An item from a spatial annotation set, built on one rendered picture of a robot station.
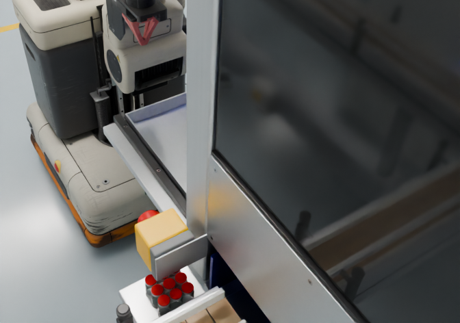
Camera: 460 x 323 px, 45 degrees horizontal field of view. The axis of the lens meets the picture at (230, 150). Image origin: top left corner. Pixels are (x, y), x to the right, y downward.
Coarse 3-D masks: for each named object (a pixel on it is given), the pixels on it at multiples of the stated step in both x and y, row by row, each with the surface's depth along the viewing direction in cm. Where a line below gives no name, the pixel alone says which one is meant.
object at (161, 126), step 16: (176, 96) 129; (128, 112) 124; (144, 112) 126; (160, 112) 129; (176, 112) 130; (144, 128) 125; (160, 128) 126; (176, 128) 126; (144, 144) 119; (160, 144) 122; (176, 144) 122; (160, 160) 114; (176, 160) 119; (176, 176) 116
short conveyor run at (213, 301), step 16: (192, 304) 85; (208, 304) 86; (224, 304) 90; (128, 320) 83; (160, 320) 87; (176, 320) 84; (192, 320) 87; (208, 320) 88; (224, 320) 88; (240, 320) 88
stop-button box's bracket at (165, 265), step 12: (192, 240) 87; (204, 240) 88; (168, 252) 85; (180, 252) 86; (192, 252) 89; (204, 252) 91; (156, 264) 85; (168, 264) 87; (180, 264) 89; (156, 276) 87
